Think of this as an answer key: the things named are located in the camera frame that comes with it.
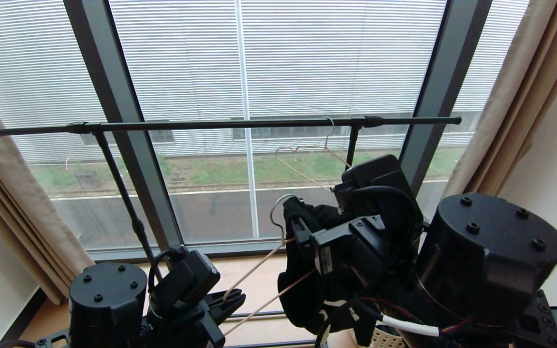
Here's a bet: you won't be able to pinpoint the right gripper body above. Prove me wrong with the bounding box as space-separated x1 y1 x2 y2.
291 215 419 316

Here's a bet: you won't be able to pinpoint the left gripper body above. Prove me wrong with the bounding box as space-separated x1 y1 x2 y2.
143 302 226 348

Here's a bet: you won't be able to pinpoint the black drawstring shorts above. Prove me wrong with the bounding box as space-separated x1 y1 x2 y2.
278 196 390 339

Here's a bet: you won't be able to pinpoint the pink clothes hanger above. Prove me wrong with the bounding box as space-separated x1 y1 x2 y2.
275 116 352 194
221 193 318 337

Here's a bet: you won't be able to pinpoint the white laundry basket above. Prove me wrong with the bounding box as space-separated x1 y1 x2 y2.
349 326 407 348

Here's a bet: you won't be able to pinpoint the black clothes rack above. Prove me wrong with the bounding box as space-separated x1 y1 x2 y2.
0 115 462 348

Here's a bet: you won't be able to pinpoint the window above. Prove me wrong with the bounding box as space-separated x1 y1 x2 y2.
0 0 530 257

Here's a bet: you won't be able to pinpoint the beige curtain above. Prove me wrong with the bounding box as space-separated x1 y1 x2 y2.
0 70 94 305
440 0 557 199

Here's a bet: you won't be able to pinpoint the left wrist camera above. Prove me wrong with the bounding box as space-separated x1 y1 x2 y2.
149 249 221 317

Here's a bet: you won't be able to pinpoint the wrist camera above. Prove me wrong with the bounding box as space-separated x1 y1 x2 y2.
149 249 221 317
332 155 424 242

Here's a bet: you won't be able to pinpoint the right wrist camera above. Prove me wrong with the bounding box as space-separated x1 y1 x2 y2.
332 155 424 242

